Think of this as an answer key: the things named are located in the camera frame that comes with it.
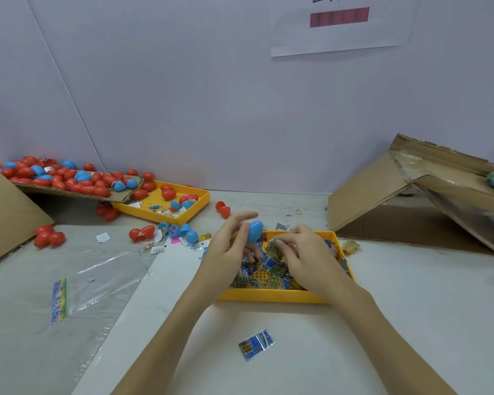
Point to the torn flattened cardboard box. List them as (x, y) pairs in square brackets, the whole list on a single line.
[(366, 189)]

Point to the clear bag with coloured label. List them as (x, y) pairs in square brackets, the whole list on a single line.
[(103, 284)]

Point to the pile of plastic eggs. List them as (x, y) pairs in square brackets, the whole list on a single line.
[(90, 181)]

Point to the brown cardboard sheet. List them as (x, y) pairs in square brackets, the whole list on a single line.
[(62, 189)]

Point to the yellow tray under eggs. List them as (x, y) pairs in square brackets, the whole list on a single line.
[(193, 205)]

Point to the yellow label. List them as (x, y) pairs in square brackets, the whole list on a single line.
[(350, 247)]

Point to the person's left hand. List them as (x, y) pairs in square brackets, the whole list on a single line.
[(222, 259)]

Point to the blue packet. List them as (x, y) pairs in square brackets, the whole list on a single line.
[(256, 344)]

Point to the person's right hand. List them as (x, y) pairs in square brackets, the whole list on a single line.
[(313, 263)]

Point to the small white paper scrap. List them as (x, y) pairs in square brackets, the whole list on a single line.
[(103, 237)]

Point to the white paper sign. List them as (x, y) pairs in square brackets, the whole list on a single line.
[(342, 33)]

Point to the person's left forearm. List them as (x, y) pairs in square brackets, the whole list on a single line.
[(160, 354)]

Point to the tall brown cardboard box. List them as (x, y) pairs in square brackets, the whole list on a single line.
[(2, 214)]

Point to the person's right forearm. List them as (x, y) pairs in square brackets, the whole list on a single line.
[(395, 349)]

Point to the yellow plastic tray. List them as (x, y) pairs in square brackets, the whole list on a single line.
[(263, 295)]

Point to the single blue plastic egg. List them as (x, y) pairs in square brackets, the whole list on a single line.
[(254, 232)]

